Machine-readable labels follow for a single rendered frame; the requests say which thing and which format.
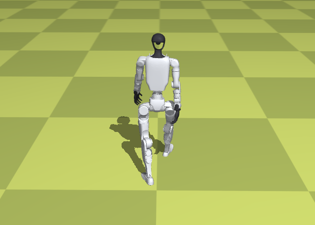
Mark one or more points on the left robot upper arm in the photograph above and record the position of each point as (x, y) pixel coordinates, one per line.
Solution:
(140, 67)

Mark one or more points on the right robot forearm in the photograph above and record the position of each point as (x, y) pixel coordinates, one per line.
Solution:
(177, 96)

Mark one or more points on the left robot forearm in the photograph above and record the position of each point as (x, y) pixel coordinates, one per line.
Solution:
(137, 85)

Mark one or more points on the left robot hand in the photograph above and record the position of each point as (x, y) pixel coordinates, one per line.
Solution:
(136, 97)

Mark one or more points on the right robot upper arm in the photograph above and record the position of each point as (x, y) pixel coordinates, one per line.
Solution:
(175, 72)

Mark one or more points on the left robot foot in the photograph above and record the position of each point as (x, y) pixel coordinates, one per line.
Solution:
(149, 180)

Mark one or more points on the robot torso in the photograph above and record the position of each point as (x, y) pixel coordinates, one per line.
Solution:
(157, 77)

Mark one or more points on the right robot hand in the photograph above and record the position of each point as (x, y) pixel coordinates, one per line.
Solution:
(176, 113)

